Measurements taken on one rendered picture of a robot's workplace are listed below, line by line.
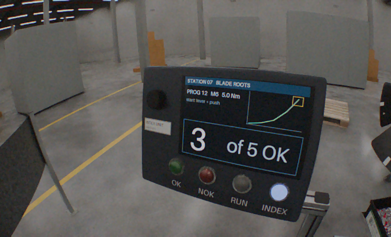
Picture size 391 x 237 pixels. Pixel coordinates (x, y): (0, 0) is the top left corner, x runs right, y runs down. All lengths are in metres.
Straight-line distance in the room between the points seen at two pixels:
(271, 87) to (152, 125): 0.18
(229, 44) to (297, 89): 7.58
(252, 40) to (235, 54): 0.83
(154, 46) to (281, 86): 8.05
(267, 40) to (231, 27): 5.25
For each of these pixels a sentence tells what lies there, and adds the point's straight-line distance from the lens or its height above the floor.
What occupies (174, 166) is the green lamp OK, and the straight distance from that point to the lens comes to 0.30.
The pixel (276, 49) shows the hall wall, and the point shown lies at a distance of 12.73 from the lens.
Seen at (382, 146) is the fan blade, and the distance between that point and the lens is 0.84.
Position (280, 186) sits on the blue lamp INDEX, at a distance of 0.26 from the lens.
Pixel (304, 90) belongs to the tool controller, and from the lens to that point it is 0.24.
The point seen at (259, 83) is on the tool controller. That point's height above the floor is 1.24.
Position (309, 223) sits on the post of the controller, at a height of 1.00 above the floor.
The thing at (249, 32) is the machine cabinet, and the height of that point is 1.35.
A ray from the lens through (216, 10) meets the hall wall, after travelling 13.29.
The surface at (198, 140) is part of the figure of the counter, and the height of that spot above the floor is 1.16.
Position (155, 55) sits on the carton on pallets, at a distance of 8.32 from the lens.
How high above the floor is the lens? 1.30
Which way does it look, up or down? 23 degrees down
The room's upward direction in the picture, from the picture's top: 4 degrees counter-clockwise
